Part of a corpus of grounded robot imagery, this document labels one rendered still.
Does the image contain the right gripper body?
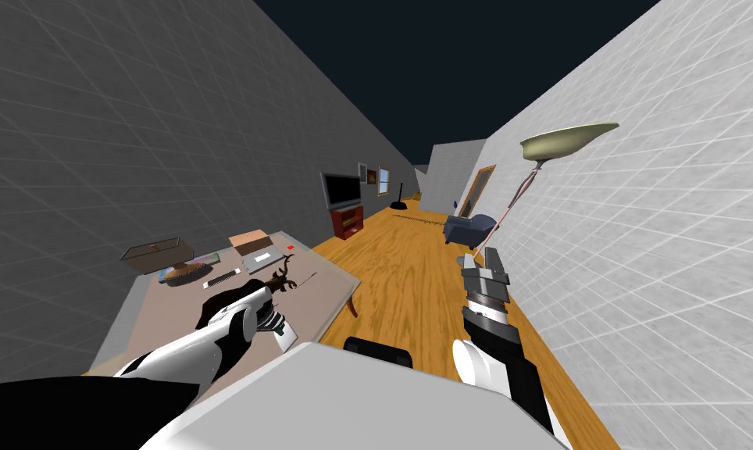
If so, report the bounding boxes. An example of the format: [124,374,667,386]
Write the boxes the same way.
[462,267,512,307]

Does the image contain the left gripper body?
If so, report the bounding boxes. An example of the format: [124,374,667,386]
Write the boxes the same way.
[272,315,300,355]

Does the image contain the blue armchair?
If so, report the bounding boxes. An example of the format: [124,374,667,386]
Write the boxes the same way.
[442,212,498,251]

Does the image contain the brown antler statue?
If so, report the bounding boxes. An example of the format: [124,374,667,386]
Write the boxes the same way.
[266,252,298,295]

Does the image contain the dark brown rounded object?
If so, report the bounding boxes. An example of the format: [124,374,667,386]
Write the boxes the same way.
[194,280,269,331]

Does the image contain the grey laptop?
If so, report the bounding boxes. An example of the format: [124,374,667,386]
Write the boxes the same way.
[241,246,286,276]

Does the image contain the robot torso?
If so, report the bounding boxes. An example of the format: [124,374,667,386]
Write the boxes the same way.
[140,336,571,450]

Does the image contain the cardboard box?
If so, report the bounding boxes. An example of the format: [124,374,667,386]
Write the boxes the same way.
[228,229,275,257]

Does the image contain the brown round stand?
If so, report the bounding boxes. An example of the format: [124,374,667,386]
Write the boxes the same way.
[163,262,211,288]

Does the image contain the beige table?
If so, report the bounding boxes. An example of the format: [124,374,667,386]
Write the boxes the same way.
[88,230,362,376]

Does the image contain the red television stand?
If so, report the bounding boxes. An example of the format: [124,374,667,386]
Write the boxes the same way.
[330,205,366,241]

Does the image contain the floor lamp with cream shade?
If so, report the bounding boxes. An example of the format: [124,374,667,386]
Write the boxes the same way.
[473,121,621,258]

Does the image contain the black television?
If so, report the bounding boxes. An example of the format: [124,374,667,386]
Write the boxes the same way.
[320,171,363,213]

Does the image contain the glass box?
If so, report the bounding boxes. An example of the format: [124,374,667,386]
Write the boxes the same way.
[120,236,196,276]

